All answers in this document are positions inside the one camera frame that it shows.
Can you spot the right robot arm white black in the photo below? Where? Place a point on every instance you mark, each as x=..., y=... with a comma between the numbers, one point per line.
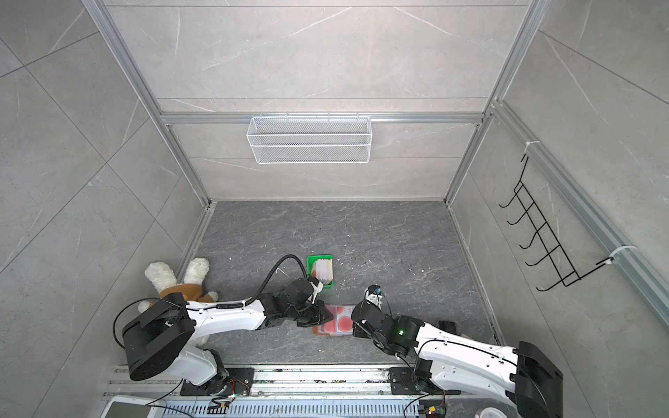
x=522, y=377

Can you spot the white device at bottom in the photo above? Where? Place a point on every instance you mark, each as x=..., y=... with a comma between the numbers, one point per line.
x=122, y=406

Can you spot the black wire hook rack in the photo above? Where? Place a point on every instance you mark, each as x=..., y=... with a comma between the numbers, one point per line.
x=545, y=237

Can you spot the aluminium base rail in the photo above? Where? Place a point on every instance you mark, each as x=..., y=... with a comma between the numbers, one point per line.
x=363, y=390

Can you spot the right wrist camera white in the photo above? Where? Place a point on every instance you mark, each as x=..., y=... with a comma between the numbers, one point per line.
x=374, y=296

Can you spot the brown leather card holder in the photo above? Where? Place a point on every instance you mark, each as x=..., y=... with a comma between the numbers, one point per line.
x=334, y=321

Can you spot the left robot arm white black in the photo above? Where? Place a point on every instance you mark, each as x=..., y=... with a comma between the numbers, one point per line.
x=163, y=339

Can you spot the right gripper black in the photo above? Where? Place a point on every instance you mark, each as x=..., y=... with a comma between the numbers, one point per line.
x=358, y=333

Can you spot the green plastic card tray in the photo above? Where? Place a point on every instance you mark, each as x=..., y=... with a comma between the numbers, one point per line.
x=312, y=258

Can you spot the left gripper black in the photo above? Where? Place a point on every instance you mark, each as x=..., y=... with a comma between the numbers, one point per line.
x=323, y=315

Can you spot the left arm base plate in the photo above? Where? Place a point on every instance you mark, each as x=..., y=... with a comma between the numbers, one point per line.
x=219, y=381

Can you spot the white brown plush toy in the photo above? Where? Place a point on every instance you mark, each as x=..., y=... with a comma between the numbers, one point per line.
x=165, y=281

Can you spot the white wire mesh basket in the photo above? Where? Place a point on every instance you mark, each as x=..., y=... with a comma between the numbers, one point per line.
x=310, y=140

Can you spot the small dark object by wall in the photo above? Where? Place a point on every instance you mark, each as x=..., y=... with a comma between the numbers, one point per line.
x=448, y=326

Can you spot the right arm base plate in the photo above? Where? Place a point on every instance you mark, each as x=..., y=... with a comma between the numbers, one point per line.
x=403, y=382

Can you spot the stack of credit cards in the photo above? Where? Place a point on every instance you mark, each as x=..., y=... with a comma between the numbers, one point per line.
x=323, y=270

